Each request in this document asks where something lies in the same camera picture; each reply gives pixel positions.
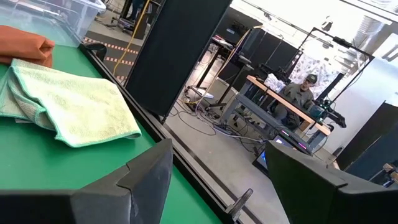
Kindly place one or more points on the black table frame rail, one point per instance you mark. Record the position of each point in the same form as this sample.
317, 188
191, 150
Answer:
154, 124

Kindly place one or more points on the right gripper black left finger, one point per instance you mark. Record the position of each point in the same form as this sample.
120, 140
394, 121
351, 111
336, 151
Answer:
130, 199

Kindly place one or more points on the black overhead rig frame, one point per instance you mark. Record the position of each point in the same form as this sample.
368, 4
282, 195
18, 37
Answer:
341, 41

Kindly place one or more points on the dark blue divider panel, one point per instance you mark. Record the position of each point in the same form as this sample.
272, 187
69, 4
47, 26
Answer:
379, 158

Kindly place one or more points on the white patterned sheet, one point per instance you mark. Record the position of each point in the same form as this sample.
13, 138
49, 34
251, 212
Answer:
311, 71

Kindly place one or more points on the table clamp lever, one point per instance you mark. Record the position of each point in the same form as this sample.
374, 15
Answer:
239, 202

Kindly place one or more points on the white power strip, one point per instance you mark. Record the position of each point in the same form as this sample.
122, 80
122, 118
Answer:
202, 92

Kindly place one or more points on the orange towel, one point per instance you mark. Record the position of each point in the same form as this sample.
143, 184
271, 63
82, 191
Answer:
21, 43

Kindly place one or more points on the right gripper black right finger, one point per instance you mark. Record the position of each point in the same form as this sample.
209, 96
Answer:
317, 193

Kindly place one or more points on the person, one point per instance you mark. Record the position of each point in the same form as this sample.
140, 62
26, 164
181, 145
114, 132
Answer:
298, 93

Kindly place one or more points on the black adjustable desk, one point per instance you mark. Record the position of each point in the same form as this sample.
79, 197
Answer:
241, 59

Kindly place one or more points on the silver ventilation duct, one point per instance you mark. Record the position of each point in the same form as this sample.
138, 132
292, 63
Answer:
371, 31

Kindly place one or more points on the clear plastic bin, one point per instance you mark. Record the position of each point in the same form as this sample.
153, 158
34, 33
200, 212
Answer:
62, 18

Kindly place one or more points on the wooden desk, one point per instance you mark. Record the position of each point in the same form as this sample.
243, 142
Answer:
311, 119

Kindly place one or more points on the black divider panel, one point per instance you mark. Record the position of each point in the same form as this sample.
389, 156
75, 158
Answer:
367, 140

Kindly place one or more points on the black partition panel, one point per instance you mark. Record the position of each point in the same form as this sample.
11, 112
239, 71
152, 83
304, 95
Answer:
174, 46

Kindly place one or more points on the green table mat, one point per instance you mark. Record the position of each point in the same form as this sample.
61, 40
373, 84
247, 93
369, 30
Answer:
46, 165

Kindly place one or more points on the black rounded table bracket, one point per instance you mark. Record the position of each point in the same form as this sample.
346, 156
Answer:
96, 49

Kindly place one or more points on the background black robot arm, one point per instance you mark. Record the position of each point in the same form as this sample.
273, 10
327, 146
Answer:
337, 118

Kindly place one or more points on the white plastic bag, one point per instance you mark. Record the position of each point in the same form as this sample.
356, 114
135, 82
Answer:
273, 83

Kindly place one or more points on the glowing blue monitor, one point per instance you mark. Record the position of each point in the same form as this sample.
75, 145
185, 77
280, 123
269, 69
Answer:
261, 161

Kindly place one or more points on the light green towel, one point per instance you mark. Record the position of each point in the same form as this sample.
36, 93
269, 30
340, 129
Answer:
77, 102

